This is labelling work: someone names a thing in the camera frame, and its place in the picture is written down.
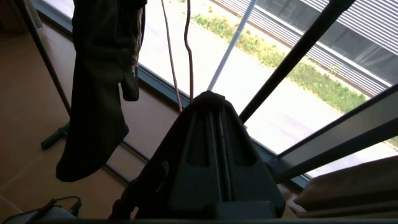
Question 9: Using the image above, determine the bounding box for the window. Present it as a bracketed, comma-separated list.
[30, 0, 398, 190]

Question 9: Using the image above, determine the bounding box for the pink clothes hanger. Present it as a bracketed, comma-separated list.
[160, 0, 195, 113]

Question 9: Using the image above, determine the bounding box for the brown curtain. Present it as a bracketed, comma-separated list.
[294, 155, 398, 218]

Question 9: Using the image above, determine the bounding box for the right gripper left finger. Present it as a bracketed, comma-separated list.
[169, 109, 223, 217]

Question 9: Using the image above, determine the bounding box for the black garment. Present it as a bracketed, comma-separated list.
[108, 90, 248, 220]
[55, 0, 147, 183]

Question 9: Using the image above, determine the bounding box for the black clothes rack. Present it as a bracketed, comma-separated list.
[14, 0, 357, 184]

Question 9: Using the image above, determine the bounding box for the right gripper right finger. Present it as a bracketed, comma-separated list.
[219, 106, 286, 218]

